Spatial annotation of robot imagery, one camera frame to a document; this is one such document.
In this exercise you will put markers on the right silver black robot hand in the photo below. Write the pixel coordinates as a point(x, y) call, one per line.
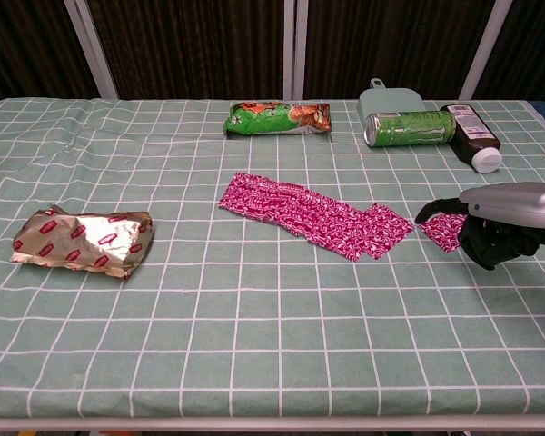
point(513, 209)

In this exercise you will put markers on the small pink patterned packet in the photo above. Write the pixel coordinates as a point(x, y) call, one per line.
point(388, 229)

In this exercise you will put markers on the pink patterned wrapper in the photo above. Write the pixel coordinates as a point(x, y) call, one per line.
point(290, 206)

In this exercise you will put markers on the brown bottle white cap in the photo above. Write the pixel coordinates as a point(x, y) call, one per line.
point(474, 136)

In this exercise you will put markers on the green energy drink can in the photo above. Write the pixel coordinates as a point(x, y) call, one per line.
point(409, 129)

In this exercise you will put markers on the mint green dustpan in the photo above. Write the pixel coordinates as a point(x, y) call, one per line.
point(390, 102)

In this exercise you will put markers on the dark ribbed curtain panel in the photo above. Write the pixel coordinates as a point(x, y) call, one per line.
point(186, 45)
point(27, 45)
point(390, 41)
point(536, 45)

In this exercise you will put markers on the green orange snack bag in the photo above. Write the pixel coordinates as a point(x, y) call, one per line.
point(263, 120)

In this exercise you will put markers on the green white checked tablecloth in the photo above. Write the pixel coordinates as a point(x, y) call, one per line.
point(272, 340)

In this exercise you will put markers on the gold foil snack wrapper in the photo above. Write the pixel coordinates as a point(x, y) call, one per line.
point(86, 240)

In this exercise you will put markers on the white slanted frame post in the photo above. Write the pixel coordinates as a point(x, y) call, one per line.
point(91, 50)
point(485, 50)

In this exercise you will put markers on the white upright frame post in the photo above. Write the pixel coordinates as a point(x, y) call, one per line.
point(301, 45)
point(289, 45)

